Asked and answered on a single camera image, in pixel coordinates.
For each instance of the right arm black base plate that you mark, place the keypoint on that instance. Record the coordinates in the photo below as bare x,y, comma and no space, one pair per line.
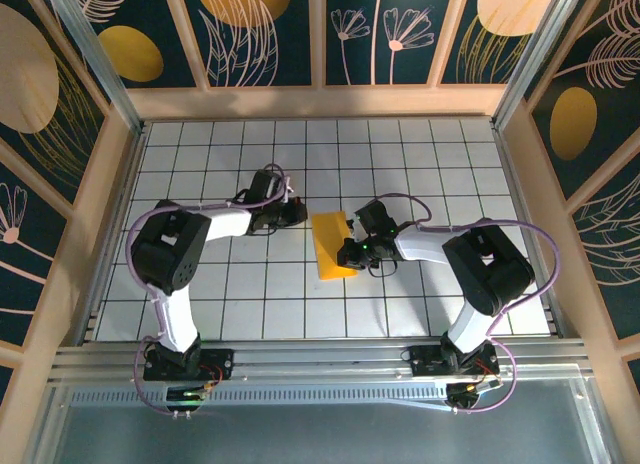
425,364

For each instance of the aluminium mounting rail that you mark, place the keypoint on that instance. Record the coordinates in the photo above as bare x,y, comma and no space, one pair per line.
320,361

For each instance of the aluminium side rail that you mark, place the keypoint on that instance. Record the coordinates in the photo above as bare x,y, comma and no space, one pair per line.
516,184
112,234

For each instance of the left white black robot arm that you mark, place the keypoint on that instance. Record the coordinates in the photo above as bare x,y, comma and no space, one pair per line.
175,314

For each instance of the grey metal sheet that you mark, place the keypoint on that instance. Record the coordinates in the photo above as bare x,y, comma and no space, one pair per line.
320,434

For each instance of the white grid mat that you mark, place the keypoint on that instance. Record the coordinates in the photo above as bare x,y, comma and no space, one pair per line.
300,304

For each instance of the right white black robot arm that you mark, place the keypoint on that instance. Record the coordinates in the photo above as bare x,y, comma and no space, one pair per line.
420,244

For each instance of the aluminium corner post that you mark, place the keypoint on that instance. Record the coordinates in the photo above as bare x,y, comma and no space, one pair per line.
540,54
101,64

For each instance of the yellow paper sheet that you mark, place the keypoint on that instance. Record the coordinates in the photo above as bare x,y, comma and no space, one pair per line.
327,244

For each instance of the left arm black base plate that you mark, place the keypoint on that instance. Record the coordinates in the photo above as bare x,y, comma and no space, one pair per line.
220,364

